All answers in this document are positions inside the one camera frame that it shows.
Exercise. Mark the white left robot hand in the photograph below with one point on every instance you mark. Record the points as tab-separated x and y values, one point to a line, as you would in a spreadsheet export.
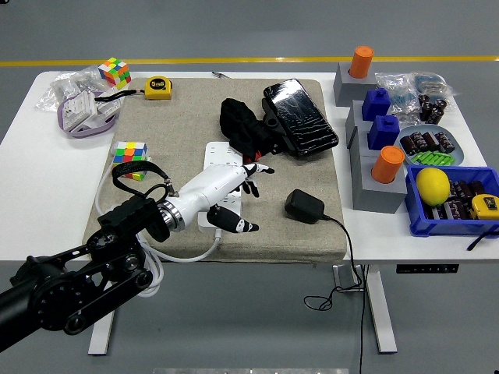
210	185

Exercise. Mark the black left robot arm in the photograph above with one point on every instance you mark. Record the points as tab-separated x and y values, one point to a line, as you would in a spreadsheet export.
58	296

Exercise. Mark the black cloth with red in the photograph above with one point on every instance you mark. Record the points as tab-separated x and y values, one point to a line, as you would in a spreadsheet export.
238	117

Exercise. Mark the grey-brown fabric mat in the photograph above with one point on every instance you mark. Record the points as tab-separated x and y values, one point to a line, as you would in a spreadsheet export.
175	113

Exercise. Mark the large colourful puzzle cube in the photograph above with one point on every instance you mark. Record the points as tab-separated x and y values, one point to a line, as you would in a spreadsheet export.
130	150

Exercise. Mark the black holder with round knob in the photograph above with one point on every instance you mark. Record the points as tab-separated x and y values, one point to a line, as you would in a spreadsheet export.
270	120

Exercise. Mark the yellow tape measure black label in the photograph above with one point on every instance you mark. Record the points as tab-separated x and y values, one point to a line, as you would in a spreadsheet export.
158	89

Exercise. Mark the glossy black wrapped box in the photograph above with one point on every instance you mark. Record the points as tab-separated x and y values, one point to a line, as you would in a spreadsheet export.
300	117

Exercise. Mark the purple tray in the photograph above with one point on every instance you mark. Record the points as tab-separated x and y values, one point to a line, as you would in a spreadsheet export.
83	133

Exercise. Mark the small colourful puzzle cube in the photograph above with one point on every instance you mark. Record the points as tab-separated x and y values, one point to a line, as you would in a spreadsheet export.
114	72

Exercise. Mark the white plastic socket parts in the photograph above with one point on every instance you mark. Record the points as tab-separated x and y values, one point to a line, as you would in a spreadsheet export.
78	109

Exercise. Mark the grey block square hole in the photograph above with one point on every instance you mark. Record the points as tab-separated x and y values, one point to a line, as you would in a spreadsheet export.
354	115
360	147

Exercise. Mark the metal hook under table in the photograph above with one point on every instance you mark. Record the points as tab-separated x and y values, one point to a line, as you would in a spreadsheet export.
339	278

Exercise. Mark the large grey block round hole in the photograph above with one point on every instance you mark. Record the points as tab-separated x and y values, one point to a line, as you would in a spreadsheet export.
374	198

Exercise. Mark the clear bags of white parts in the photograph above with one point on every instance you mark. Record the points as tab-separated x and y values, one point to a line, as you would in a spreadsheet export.
66	83

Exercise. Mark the orange cylinder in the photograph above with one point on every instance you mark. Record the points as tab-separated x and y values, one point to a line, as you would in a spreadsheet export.
387	165
360	62

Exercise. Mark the blue square peg block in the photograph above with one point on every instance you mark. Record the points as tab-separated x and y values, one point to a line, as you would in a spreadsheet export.
384	134
375	105

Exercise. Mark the white table leg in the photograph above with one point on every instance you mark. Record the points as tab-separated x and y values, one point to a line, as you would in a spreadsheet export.
380	311
99	339

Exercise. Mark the dark brown capacitor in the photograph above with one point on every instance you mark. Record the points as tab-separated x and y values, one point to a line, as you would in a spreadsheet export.
430	141
419	140
444	142
408	144

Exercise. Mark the clear bag of white parts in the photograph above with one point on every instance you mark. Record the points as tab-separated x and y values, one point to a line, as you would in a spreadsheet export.
395	87

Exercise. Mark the yellow lemon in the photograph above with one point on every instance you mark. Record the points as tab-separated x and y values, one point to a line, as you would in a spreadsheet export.
432	187

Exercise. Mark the blue plastic bin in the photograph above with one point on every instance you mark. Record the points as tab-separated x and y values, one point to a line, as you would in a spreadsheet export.
429	228

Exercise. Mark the green plastic pieces pile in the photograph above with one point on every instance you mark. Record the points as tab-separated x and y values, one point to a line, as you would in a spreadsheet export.
432	158

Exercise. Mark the black table control panel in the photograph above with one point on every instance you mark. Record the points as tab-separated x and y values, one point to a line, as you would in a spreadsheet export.
427	269

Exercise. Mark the loose dark capacitors cluster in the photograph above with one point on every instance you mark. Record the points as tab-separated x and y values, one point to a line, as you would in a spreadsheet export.
432	109

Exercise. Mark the clear bag of blue parts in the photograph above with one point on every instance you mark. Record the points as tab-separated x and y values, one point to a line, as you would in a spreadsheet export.
432	82

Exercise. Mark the dark capacitors pile in bin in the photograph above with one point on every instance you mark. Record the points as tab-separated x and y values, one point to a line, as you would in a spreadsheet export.
458	204

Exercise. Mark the blue-grey oval plate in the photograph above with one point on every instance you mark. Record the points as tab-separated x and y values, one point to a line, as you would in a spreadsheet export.
458	154

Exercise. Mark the yellow tape measure plain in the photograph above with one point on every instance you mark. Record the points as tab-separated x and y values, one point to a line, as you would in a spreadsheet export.
485	206

